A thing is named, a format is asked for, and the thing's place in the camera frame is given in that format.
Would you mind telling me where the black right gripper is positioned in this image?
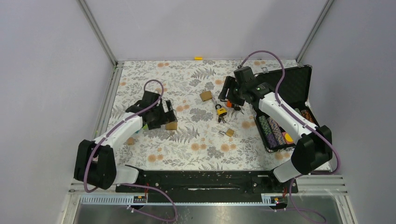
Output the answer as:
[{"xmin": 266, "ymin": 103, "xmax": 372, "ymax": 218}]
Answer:
[{"xmin": 218, "ymin": 76, "xmax": 246, "ymax": 106}]

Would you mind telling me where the floral patterned mat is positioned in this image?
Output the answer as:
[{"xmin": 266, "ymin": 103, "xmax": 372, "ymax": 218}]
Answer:
[{"xmin": 108, "ymin": 60, "xmax": 293, "ymax": 170}]

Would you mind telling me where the large brass padlock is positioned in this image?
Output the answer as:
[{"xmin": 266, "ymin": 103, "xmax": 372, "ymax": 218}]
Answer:
[{"xmin": 165, "ymin": 122, "xmax": 177, "ymax": 131}]

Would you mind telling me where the wooden cube block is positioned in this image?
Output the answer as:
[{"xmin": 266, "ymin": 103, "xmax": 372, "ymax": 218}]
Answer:
[{"xmin": 126, "ymin": 137, "xmax": 135, "ymax": 145}]

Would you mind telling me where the yellow black padlock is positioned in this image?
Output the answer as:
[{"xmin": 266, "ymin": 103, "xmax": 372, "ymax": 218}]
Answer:
[{"xmin": 215, "ymin": 104, "xmax": 227, "ymax": 123}]

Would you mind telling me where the small brass padlock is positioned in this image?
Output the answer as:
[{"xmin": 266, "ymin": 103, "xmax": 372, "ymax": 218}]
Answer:
[{"xmin": 219, "ymin": 129, "xmax": 235, "ymax": 137}]

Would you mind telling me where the yellow poker chip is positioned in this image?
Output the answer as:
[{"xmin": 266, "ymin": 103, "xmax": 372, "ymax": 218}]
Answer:
[{"xmin": 283, "ymin": 132, "xmax": 294, "ymax": 144}]

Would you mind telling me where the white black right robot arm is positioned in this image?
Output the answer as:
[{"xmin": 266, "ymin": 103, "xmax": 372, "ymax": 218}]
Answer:
[{"xmin": 219, "ymin": 66, "xmax": 333, "ymax": 192}]

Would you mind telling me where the black keys bunch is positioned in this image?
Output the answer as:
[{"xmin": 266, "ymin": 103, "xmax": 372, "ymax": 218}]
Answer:
[{"xmin": 232, "ymin": 105, "xmax": 244, "ymax": 114}]

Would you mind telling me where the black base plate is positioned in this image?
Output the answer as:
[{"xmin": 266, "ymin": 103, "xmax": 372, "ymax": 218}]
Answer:
[{"xmin": 115, "ymin": 170, "xmax": 299, "ymax": 203}]

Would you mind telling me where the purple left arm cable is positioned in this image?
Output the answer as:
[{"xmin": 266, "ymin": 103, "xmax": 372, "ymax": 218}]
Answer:
[{"xmin": 83, "ymin": 79, "xmax": 178, "ymax": 223}]

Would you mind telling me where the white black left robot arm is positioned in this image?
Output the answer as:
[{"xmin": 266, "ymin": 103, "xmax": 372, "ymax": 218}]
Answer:
[{"xmin": 73, "ymin": 91, "xmax": 177, "ymax": 192}]

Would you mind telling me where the white slotted cable duct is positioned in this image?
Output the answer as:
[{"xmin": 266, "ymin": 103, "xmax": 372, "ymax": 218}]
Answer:
[{"xmin": 80, "ymin": 194, "xmax": 287, "ymax": 206}]

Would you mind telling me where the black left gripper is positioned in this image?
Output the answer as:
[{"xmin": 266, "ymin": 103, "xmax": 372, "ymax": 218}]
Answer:
[{"xmin": 148, "ymin": 100, "xmax": 177, "ymax": 130}]

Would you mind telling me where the black poker chip case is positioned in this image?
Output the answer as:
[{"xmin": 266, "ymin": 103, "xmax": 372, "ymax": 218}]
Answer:
[{"xmin": 254, "ymin": 65, "xmax": 318, "ymax": 153}]

